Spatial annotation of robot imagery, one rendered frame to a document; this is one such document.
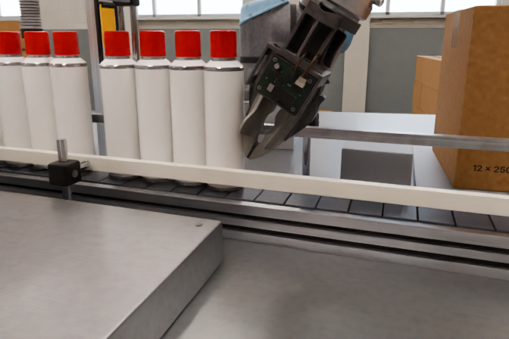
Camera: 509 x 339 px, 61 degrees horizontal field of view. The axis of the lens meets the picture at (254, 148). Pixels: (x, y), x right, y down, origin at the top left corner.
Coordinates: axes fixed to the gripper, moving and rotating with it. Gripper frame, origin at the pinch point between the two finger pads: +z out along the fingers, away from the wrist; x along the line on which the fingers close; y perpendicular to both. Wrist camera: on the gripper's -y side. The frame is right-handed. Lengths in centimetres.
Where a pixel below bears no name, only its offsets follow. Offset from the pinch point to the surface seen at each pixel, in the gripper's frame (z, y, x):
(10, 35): 6.0, 1.4, -39.6
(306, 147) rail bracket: -1.4, -8.4, 5.3
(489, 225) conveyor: -9.2, 3.7, 26.9
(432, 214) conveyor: -6.4, 2.5, 22.0
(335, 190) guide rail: -3.1, 4.6, 11.4
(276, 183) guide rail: 0.4, 4.6, 5.2
